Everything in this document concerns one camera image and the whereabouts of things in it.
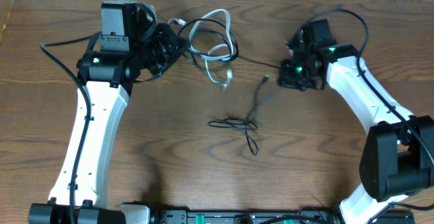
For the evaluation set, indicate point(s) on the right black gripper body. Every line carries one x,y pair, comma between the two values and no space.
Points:
299,76

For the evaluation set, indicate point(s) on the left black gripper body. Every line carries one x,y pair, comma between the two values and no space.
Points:
161,53

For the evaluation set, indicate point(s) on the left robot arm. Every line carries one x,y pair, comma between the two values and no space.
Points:
131,40

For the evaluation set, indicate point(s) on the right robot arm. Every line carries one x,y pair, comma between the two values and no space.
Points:
397,158

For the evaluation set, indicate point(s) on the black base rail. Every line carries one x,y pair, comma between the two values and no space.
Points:
309,214

